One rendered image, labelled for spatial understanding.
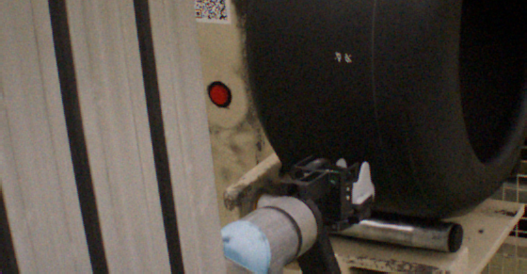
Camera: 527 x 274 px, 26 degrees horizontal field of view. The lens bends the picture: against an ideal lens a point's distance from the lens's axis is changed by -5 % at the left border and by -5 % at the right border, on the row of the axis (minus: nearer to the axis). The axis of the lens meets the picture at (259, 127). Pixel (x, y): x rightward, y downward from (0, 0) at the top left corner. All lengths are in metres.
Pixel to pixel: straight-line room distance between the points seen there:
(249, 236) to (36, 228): 0.94
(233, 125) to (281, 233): 0.58
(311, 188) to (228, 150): 0.52
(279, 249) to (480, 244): 0.63
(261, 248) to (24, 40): 0.96
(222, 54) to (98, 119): 1.46
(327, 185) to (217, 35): 0.47
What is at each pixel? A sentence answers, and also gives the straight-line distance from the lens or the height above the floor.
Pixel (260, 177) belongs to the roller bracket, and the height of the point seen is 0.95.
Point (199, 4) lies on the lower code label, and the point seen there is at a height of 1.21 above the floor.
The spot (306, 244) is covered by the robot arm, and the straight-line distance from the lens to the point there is 1.40.
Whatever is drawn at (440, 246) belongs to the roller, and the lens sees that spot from 1.72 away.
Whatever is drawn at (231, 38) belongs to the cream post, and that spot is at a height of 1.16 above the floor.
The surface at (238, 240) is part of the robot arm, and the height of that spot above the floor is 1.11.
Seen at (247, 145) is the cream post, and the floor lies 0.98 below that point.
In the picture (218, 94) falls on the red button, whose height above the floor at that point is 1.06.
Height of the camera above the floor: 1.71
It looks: 22 degrees down
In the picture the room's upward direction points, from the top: 6 degrees counter-clockwise
